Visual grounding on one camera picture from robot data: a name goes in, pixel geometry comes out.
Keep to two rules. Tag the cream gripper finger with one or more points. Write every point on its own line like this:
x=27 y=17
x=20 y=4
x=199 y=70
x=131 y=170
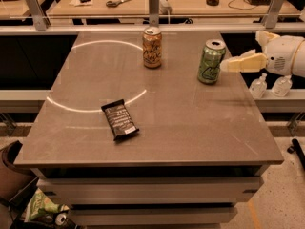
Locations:
x=247 y=62
x=264 y=37

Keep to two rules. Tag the white power strip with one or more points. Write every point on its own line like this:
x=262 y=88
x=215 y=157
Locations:
x=165 y=7

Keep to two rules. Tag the right clear sanitizer bottle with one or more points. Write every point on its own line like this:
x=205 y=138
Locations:
x=282 y=85

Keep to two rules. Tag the middle metal bracket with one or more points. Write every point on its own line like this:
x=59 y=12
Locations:
x=154 y=13

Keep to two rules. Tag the left clear sanitizer bottle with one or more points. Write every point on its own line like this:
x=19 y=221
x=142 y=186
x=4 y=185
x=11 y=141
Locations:
x=258 y=86

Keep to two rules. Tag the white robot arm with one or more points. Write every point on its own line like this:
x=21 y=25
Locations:
x=282 y=55

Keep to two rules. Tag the upper table drawer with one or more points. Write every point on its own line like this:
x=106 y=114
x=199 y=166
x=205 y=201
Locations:
x=163 y=190

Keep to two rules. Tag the green soda can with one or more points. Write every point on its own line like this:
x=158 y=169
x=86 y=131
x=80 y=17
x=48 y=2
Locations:
x=212 y=55

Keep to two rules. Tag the metal bracket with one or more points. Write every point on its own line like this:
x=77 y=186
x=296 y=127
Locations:
x=270 y=19
x=154 y=13
x=39 y=18

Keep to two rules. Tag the brown bin at left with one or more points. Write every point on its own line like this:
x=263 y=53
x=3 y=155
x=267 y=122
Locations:
x=12 y=179

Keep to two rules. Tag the right metal bracket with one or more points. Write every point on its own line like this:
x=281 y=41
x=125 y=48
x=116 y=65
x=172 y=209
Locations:
x=270 y=19

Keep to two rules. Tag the can in floor bin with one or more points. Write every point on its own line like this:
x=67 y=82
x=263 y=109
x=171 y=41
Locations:
x=60 y=219

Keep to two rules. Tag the clear sanitizer bottle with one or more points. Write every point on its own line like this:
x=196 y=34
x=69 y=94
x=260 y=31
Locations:
x=258 y=86
x=282 y=85

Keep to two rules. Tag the lower table drawer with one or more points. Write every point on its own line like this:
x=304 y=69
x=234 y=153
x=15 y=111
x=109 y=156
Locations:
x=158 y=216

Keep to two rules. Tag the scissors on back desk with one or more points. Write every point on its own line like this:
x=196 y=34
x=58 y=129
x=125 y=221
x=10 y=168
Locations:
x=114 y=4

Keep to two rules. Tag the green chip bag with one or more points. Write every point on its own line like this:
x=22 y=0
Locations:
x=40 y=205

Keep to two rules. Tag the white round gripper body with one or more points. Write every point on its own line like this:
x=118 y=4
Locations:
x=280 y=53

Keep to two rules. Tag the orange soda can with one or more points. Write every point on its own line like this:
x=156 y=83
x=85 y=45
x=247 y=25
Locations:
x=152 y=47

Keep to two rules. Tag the black snack bar wrapper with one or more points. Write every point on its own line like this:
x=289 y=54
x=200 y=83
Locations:
x=119 y=119

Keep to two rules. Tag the left metal bracket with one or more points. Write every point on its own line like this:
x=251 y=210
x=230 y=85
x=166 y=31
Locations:
x=39 y=18

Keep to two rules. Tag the table drawer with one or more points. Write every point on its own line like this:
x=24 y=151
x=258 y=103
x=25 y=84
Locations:
x=163 y=190
x=158 y=216

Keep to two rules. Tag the black chair leg caster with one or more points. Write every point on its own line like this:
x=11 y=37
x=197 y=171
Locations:
x=296 y=148

